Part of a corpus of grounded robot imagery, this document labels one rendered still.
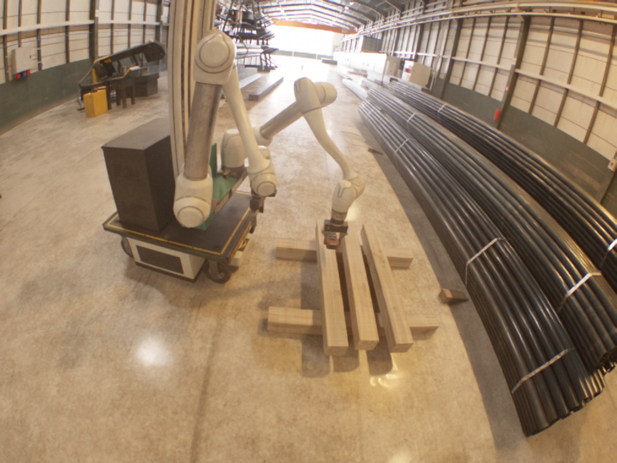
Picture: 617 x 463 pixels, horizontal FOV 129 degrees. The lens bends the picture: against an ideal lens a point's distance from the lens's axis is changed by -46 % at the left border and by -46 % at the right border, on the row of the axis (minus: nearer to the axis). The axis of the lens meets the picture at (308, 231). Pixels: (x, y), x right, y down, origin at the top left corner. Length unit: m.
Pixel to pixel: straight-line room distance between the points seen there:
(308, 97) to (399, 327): 1.22
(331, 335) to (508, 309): 1.06
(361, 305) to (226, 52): 1.28
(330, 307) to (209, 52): 1.23
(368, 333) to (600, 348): 1.20
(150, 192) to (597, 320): 2.35
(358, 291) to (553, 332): 1.14
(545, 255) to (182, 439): 2.06
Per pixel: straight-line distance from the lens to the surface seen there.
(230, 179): 1.71
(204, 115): 1.00
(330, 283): 1.52
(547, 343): 1.66
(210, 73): 0.95
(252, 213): 1.32
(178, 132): 1.41
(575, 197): 2.26
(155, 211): 1.60
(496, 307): 1.81
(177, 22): 1.36
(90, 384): 1.63
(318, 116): 1.35
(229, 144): 1.68
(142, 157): 1.46
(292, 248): 1.85
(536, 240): 1.82
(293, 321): 1.45
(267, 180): 1.08
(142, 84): 8.74
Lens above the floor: 1.30
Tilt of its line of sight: 37 degrees down
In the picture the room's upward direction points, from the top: 9 degrees clockwise
